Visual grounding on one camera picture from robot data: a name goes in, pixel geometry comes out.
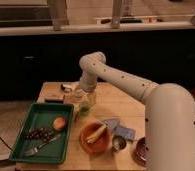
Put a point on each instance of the silver metal fork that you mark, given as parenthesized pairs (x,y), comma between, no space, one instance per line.
(34,150)

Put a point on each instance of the green pepper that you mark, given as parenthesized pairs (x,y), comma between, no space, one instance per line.
(84,109)

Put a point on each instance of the grey blue cloth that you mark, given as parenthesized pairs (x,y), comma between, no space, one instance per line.
(116,128)

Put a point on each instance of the small metal cup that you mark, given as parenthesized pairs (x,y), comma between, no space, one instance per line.
(118,143)

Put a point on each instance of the dark grape bunch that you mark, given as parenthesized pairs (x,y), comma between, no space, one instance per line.
(41,133)

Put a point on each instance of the orange plastic bowl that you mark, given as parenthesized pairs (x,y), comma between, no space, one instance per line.
(100,145)

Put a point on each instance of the small black white object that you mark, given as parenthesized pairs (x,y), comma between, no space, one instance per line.
(66,87)

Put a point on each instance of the dark red plastic cup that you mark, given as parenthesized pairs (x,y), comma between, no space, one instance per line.
(140,152)

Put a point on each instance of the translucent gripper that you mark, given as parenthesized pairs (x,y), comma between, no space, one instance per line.
(78,96)

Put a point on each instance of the yellow corn cob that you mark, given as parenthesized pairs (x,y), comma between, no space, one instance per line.
(94,136)

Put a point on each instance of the orange round fruit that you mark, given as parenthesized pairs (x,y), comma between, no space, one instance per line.
(59,123)

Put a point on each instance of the green plastic tray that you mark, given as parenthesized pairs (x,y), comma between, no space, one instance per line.
(43,115)

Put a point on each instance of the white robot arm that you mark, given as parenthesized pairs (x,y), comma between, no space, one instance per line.
(169,114)

